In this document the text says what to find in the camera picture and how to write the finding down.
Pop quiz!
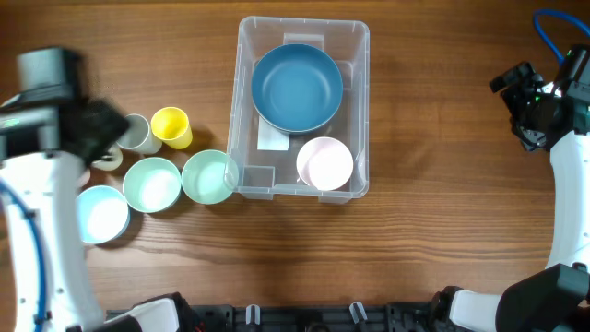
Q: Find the large mint green bowl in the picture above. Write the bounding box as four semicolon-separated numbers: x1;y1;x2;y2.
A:
123;157;182;214

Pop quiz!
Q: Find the light green cup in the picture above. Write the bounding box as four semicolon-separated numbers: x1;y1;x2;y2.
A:
91;145;123;172

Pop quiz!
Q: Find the light blue bowl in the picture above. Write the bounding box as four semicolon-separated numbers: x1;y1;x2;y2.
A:
77;185;131;244

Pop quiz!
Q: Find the small mint green bowl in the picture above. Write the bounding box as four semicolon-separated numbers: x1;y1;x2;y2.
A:
182;149;240;205

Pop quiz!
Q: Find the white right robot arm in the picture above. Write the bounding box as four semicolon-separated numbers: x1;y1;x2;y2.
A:
428;57;589;331

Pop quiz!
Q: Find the clear plastic storage container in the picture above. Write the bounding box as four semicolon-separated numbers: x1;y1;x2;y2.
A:
227;16;371;204

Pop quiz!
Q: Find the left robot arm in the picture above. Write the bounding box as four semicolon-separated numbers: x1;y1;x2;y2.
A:
1;98;198;331

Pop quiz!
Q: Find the white label in container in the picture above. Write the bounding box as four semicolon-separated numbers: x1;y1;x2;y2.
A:
257;117;289;151

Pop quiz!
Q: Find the grey cup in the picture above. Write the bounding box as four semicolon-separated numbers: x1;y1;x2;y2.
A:
116;113;162;155

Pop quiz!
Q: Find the pale pink bowl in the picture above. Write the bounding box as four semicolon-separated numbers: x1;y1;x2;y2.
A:
296;136;354;191

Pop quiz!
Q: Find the dark blue bowl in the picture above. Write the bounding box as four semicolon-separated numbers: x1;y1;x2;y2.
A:
251;43;344;134

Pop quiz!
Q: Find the yellow cup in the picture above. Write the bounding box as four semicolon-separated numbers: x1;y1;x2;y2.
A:
150;107;193;149

